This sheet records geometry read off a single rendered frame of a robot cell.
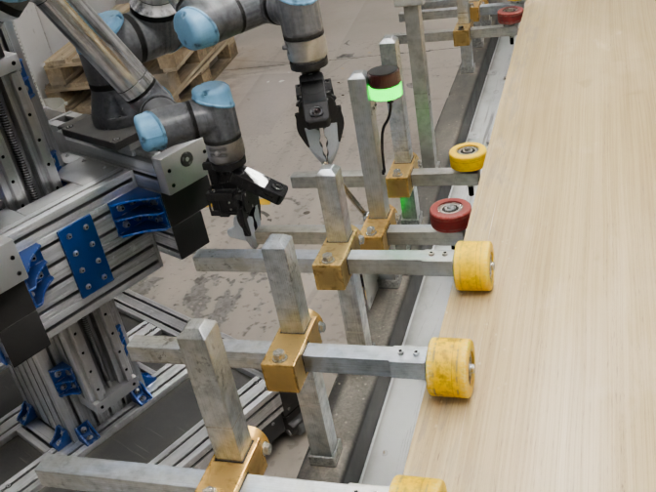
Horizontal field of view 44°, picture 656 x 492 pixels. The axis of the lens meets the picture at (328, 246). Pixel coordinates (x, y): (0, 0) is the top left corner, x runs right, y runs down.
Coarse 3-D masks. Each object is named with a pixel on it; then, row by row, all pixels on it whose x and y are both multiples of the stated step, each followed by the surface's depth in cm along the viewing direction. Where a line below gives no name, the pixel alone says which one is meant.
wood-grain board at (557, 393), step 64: (576, 0) 254; (640, 0) 244; (512, 64) 216; (576, 64) 208; (640, 64) 201; (512, 128) 182; (576, 128) 177; (640, 128) 171; (512, 192) 157; (576, 192) 153; (640, 192) 149; (512, 256) 138; (576, 256) 135; (640, 256) 132; (448, 320) 126; (512, 320) 124; (576, 320) 121; (640, 320) 119; (512, 384) 112; (576, 384) 110; (640, 384) 108; (448, 448) 104; (512, 448) 102; (576, 448) 100; (640, 448) 98
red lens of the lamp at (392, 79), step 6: (396, 72) 146; (372, 78) 147; (378, 78) 146; (384, 78) 146; (390, 78) 146; (396, 78) 147; (372, 84) 147; (378, 84) 147; (384, 84) 146; (390, 84) 147; (396, 84) 147
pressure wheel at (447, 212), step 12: (432, 204) 157; (444, 204) 157; (456, 204) 156; (468, 204) 155; (432, 216) 154; (444, 216) 153; (456, 216) 152; (468, 216) 153; (444, 228) 153; (456, 228) 153
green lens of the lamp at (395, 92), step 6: (372, 90) 148; (378, 90) 147; (384, 90) 147; (390, 90) 147; (396, 90) 148; (372, 96) 149; (378, 96) 148; (384, 96) 148; (390, 96) 148; (396, 96) 148
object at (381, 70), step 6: (378, 66) 150; (384, 66) 149; (390, 66) 149; (396, 66) 148; (372, 72) 148; (378, 72) 147; (384, 72) 147; (390, 72) 146; (372, 102) 151; (390, 102) 151; (372, 108) 151; (390, 108) 152; (372, 114) 152; (390, 114) 152; (384, 126) 154; (384, 156) 158; (384, 162) 159; (384, 168) 159; (384, 174) 160
